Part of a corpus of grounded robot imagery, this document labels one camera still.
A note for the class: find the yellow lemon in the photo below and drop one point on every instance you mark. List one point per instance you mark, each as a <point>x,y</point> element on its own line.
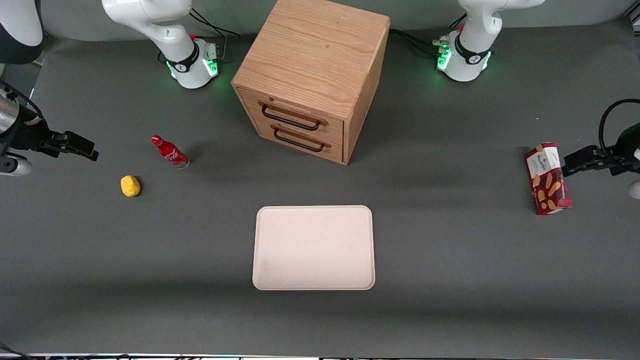
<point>130,186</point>

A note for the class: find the wooden drawer cabinet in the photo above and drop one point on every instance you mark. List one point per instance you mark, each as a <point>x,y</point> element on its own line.
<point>310,55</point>

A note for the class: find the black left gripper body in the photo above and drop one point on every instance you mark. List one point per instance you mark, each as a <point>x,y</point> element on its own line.
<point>621,151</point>

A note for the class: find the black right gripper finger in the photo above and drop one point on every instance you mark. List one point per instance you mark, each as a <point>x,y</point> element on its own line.
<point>75,152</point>
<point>80,141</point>

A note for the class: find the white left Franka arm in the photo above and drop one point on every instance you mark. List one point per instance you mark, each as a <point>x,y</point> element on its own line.
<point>470,45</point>

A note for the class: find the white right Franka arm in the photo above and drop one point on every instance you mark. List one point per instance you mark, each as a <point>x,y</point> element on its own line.
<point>172,35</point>

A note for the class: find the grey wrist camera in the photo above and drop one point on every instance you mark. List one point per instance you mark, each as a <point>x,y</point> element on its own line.
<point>635,190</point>
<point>14,167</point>

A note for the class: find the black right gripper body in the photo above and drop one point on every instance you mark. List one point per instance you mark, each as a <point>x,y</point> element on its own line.
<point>27,134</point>

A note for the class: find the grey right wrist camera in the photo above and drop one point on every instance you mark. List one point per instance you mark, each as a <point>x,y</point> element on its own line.
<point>14,167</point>

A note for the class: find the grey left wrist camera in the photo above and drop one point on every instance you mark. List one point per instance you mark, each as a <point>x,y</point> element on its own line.
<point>635,190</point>

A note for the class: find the red coke bottle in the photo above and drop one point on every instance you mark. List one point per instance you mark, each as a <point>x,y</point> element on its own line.
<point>171,152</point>

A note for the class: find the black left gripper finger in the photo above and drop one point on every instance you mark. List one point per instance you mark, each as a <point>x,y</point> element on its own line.
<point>580,161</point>
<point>607,160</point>

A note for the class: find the red biscuit box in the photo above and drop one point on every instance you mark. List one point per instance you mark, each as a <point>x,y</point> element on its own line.
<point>547,180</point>

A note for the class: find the beige rectangular tray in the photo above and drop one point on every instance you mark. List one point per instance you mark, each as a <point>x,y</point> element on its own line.
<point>314,247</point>

